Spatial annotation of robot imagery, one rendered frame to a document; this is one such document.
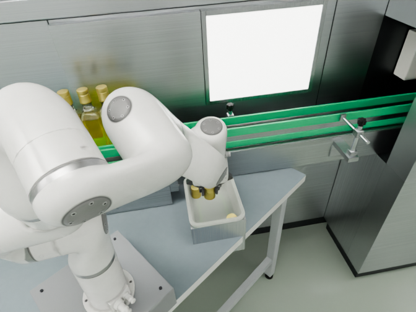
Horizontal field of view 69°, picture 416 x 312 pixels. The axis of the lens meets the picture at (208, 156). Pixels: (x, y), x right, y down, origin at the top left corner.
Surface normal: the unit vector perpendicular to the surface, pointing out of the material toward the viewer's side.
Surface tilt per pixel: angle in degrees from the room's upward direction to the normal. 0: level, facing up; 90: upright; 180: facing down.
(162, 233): 0
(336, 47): 90
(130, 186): 99
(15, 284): 0
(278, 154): 90
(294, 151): 90
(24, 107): 24
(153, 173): 94
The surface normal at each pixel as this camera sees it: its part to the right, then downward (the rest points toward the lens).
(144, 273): -0.03, -0.77
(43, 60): 0.17, 0.61
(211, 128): 0.01, -0.57
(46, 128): 0.22, -0.51
